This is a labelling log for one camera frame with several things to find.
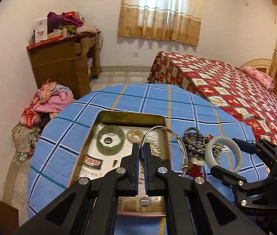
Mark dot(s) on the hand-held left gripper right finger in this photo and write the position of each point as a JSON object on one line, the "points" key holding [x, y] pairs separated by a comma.
{"points": [[146, 171]]}

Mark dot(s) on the red tassel charm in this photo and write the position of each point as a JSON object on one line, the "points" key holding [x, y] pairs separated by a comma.
{"points": [[197, 171]]}

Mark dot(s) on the gold metal tin box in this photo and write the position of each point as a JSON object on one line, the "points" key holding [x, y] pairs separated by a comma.
{"points": [[128, 117]]}

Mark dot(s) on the pink pillow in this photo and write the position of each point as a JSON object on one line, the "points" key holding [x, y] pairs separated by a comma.
{"points": [[260, 77]]}

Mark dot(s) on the beige folded cloth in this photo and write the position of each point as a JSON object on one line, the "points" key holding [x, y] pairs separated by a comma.
{"points": [[87, 29]]}

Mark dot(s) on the wide beige window curtain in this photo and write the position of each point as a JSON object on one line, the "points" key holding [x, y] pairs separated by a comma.
{"points": [[160, 9]]}

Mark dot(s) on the small red box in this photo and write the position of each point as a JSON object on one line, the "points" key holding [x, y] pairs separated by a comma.
{"points": [[70, 13]]}

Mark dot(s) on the silver metal bangle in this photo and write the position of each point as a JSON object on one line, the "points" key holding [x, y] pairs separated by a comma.
{"points": [[158, 127]]}

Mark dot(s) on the beige wooden headboard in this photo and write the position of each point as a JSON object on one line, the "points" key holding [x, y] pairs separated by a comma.
{"points": [[255, 63]]}

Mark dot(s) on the flat red box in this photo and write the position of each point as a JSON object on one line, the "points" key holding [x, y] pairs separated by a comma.
{"points": [[43, 43]]}

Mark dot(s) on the blue plaid bed sheet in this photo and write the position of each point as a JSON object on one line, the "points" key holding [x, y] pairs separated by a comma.
{"points": [[153, 102]]}

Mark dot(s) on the pale jade bangle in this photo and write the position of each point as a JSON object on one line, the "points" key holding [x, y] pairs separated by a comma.
{"points": [[208, 155]]}

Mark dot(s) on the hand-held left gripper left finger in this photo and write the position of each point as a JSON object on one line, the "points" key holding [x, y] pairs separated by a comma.
{"points": [[137, 171]]}

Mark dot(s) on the white cardboard box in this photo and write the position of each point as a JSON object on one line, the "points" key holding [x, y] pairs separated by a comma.
{"points": [[40, 29]]}

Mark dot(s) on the red patterned bed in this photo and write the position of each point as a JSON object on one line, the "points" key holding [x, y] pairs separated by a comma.
{"points": [[226, 85]]}

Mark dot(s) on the brown wooden desk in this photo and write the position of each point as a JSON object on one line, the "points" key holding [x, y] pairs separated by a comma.
{"points": [[57, 61]]}

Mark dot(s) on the green jade bangle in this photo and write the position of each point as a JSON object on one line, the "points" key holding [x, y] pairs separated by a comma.
{"points": [[101, 146]]}

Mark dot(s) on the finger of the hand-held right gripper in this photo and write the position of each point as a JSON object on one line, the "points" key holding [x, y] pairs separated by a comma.
{"points": [[247, 146], [226, 175]]}

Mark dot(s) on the purple and green clothes heap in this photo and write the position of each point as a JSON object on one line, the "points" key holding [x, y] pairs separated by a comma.
{"points": [[62, 20]]}

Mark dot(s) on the pink and red clothes pile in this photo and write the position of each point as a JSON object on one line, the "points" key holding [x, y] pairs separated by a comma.
{"points": [[48, 102]]}

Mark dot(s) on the silver wrist watch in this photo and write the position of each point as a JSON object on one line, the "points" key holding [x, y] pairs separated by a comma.
{"points": [[198, 161]]}

